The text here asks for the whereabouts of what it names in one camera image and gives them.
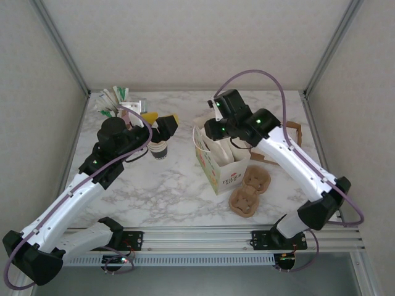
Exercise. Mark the paper cup with tan lid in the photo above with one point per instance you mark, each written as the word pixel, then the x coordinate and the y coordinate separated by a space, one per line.
pixel 159 152

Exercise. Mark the white paper napkin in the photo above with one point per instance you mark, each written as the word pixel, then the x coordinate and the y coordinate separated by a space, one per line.
pixel 222 151

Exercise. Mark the white printed paper bag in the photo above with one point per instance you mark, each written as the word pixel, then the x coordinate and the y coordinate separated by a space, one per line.
pixel 230 179

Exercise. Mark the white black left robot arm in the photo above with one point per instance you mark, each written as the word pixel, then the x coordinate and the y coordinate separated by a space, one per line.
pixel 61 209

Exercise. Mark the white paper packet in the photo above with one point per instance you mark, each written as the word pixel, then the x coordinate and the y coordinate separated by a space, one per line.
pixel 100 108
pixel 106 97

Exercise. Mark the green striped paper packet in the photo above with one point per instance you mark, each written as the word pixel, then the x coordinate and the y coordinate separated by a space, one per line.
pixel 124 92
pixel 116 92

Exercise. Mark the brown cardboard napkin box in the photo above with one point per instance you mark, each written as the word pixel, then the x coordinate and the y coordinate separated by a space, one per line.
pixel 294 124

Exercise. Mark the brown pulp cup carrier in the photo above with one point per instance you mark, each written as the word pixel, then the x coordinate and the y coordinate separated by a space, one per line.
pixel 247 200

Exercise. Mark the small circuit board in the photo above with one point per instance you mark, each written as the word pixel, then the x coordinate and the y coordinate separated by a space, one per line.
pixel 285 262
pixel 114 261

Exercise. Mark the aluminium side rail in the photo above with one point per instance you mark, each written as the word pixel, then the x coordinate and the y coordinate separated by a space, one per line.
pixel 71 154
pixel 321 154

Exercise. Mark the aluminium frame post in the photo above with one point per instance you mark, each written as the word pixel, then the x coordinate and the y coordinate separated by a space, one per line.
pixel 62 46
pixel 331 46

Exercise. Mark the aluminium front rail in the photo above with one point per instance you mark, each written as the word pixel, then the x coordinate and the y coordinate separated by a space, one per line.
pixel 197 239

